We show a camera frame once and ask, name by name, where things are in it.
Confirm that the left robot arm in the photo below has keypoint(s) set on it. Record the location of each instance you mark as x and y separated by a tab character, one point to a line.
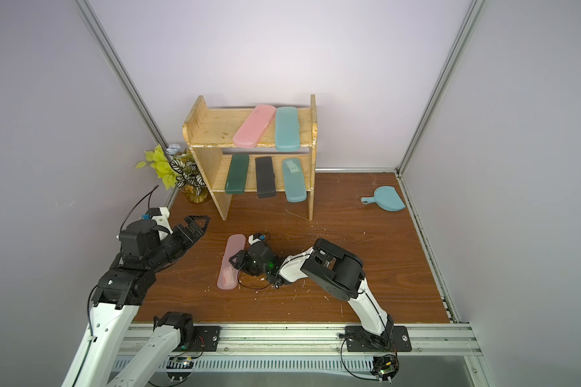
147	246

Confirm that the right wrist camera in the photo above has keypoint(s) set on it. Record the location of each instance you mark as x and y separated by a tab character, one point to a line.
257	237

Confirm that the teal pencil case lower shelf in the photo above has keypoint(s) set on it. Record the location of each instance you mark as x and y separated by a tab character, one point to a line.
294	181

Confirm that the light pink pencil case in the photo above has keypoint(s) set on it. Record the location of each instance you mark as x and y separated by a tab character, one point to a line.
228	274

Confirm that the right circuit board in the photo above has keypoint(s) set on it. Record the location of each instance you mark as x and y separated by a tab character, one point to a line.
385	368

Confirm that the black pencil case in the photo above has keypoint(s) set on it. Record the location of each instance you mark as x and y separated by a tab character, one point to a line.
266	186

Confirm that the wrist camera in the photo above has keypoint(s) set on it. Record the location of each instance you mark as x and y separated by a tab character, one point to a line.
257	237
161	216

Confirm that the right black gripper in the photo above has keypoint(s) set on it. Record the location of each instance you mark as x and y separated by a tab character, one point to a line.
247	259

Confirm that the wooden two-tier shelf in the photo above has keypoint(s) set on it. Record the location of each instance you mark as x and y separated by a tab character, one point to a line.
209	131

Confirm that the left circuit board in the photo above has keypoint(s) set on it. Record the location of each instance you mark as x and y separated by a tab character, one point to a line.
179	369

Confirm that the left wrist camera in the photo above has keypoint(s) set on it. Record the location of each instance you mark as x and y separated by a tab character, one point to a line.
161	216

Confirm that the potted plant in glass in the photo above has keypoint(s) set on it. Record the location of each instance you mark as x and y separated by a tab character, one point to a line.
176	167

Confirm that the circuit board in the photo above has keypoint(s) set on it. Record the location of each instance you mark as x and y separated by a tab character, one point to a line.
179	369
385	368

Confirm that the aluminium rail frame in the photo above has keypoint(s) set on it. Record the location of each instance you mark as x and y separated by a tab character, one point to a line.
252	347

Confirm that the dark green pencil case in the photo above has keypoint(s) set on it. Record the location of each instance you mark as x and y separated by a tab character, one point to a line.
237	174

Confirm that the teal pencil case upper shelf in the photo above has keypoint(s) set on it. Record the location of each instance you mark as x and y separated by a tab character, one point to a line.
287	129

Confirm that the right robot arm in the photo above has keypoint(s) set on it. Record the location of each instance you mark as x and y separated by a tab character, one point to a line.
336	270

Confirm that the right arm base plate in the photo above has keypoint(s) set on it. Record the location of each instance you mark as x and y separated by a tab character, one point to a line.
358	340

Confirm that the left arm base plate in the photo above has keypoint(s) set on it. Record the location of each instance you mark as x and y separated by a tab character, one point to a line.
201	337

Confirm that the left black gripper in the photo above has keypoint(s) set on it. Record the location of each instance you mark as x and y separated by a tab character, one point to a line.
189	240

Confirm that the teal pencil case shelf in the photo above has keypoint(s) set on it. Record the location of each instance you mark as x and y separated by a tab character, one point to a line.
294	181
287	129

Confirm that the teal dustpan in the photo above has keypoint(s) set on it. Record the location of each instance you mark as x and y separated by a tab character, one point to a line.
386	198

